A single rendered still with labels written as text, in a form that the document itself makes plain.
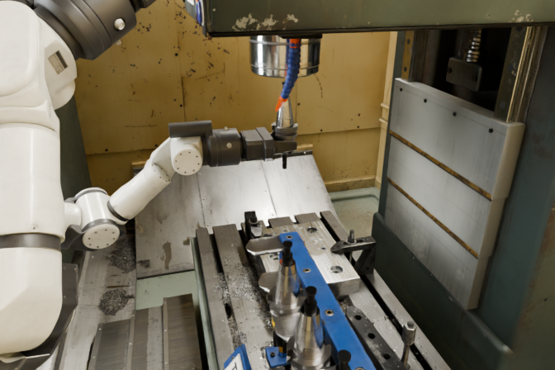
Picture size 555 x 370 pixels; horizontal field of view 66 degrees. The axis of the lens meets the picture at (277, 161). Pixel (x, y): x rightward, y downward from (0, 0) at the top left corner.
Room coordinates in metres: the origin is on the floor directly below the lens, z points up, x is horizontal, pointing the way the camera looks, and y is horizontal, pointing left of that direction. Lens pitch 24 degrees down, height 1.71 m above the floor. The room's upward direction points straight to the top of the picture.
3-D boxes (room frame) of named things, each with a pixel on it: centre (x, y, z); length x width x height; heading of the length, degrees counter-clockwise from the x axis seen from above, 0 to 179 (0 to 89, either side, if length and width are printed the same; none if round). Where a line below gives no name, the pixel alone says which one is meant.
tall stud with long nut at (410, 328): (0.70, -0.28, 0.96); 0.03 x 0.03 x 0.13
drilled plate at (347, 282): (1.01, -0.07, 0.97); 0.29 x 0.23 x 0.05; 15
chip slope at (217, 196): (1.62, 0.16, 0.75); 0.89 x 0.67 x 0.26; 105
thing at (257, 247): (0.71, 0.03, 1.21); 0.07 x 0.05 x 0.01; 105
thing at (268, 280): (0.61, 0.00, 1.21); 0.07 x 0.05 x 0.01; 105
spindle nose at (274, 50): (0.98, -0.02, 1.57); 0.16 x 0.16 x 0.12
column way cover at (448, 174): (1.09, -0.45, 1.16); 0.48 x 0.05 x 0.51; 15
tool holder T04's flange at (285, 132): (0.98, -0.02, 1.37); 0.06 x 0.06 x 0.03
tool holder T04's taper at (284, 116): (0.98, -0.02, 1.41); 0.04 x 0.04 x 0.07
